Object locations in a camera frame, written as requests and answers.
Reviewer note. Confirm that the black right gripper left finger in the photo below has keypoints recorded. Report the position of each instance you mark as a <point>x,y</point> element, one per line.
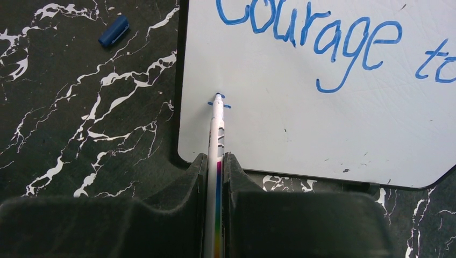
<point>167,224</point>

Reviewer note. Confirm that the blue and white marker pen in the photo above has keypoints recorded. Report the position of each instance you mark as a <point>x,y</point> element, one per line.
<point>213,233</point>

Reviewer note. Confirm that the blue marker cap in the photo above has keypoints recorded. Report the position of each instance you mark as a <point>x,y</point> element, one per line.
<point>115,31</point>

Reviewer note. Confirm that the small black-framed whiteboard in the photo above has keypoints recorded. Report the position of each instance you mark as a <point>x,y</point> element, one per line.
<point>346,90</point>

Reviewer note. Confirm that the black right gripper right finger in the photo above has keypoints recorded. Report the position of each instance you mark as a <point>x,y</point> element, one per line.
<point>297,224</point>

